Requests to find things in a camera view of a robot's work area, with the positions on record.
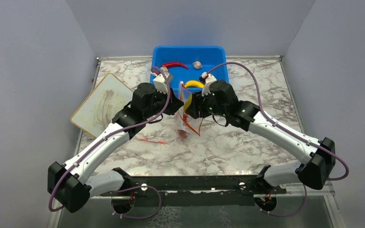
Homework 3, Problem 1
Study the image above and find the yellow banana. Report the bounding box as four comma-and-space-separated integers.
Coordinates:
184, 80, 204, 88

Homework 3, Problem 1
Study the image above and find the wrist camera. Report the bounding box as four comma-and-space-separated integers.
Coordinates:
153, 72, 173, 94
199, 72, 217, 96

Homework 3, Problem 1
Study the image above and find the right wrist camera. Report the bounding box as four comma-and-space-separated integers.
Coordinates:
199, 72, 217, 96

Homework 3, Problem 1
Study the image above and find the red pen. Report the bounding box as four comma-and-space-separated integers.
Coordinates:
139, 138, 168, 144

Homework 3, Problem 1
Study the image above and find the red chili pepper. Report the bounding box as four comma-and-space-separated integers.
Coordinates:
161, 62, 189, 69

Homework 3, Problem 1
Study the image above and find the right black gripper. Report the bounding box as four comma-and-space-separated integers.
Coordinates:
186, 88, 228, 119

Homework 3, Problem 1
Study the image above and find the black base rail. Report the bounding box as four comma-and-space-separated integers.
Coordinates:
102, 175, 286, 207

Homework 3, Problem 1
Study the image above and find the clear zip bag orange zipper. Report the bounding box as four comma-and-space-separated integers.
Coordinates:
174, 81, 202, 140

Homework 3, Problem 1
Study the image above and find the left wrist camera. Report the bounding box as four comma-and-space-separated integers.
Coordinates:
153, 72, 173, 94

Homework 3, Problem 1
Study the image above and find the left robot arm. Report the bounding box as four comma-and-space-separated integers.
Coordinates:
48, 83, 183, 213

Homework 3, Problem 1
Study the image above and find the yellow green starfruit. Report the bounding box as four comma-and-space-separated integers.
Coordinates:
183, 95, 192, 113

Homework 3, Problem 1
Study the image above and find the purple grape bunch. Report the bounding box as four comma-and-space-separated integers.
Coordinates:
177, 129, 189, 140

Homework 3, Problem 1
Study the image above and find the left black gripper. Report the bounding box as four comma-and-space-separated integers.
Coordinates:
144, 85, 184, 119

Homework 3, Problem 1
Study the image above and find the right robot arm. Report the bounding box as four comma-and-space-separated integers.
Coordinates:
184, 80, 336, 193

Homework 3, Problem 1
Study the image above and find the garlic bulb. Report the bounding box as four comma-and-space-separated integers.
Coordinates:
192, 61, 202, 69
160, 66, 169, 72

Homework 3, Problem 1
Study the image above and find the blue plastic bin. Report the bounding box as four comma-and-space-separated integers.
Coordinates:
152, 46, 226, 94

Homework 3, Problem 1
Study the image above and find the white board with wooden frame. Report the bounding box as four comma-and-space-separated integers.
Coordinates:
70, 73, 133, 137

